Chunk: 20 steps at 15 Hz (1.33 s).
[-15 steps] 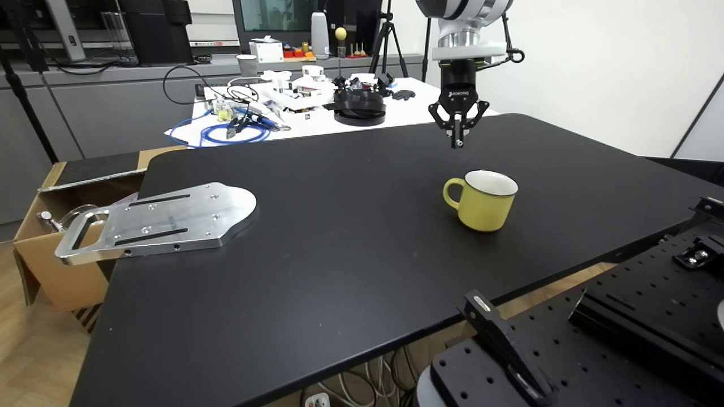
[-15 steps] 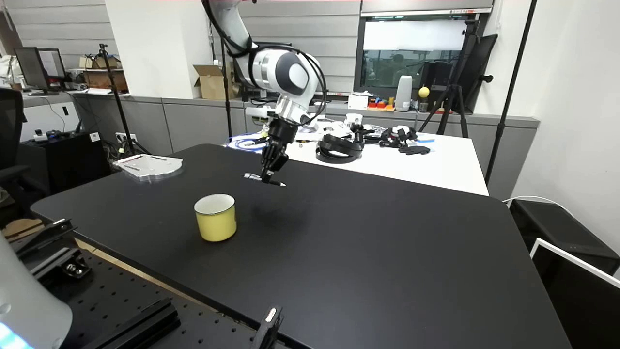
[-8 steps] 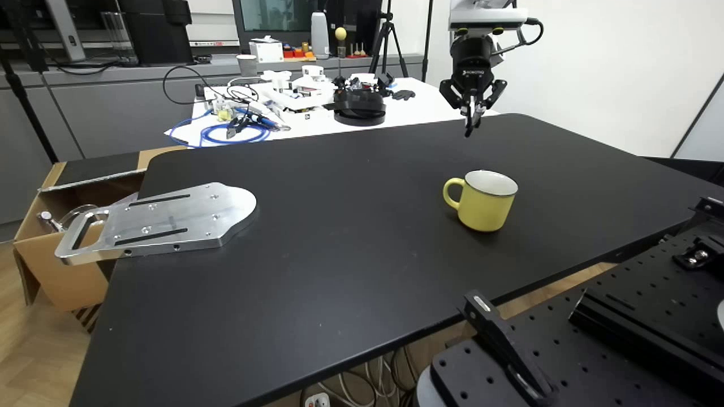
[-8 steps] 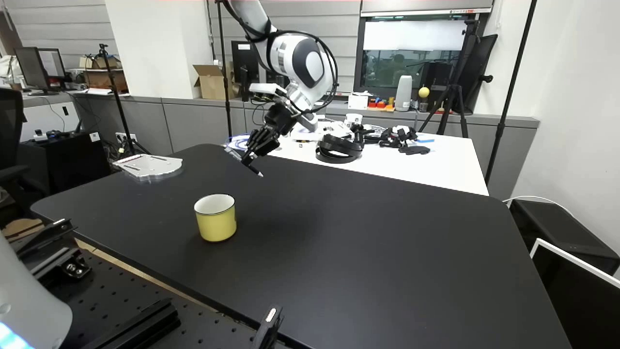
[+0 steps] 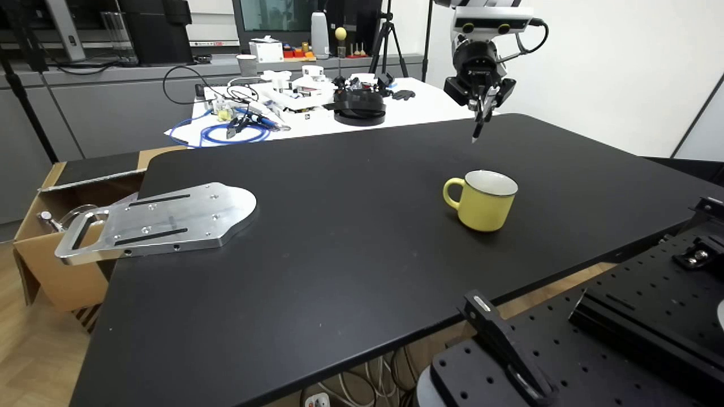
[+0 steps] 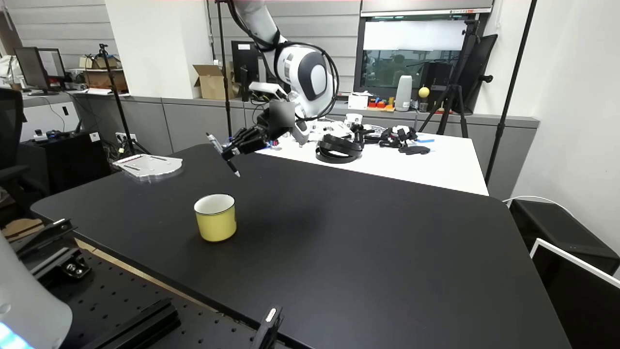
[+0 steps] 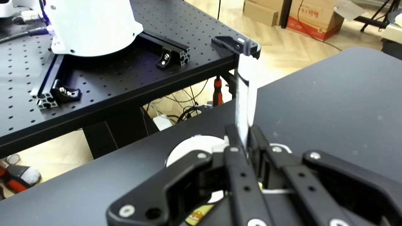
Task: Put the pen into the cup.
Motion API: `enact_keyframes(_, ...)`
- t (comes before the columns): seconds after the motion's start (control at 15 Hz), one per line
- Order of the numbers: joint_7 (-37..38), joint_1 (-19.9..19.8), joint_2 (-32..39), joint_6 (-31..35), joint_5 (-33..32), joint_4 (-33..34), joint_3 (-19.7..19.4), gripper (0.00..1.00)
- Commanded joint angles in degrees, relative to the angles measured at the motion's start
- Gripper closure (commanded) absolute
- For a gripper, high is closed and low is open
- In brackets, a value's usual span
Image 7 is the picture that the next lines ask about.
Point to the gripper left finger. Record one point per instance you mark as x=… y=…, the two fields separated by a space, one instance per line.
x=176 y=194

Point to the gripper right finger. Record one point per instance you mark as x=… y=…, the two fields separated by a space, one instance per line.
x=345 y=182

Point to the white pen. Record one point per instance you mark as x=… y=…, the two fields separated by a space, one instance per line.
x=245 y=94

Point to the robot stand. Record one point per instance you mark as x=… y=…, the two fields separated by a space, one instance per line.
x=110 y=81

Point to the black aluminium profile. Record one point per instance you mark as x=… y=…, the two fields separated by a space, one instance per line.
x=176 y=51
x=47 y=94

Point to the black clamp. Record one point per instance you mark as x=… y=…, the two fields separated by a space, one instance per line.
x=226 y=42

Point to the stack of cardboard boxes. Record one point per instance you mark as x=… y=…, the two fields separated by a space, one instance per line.
x=314 y=15

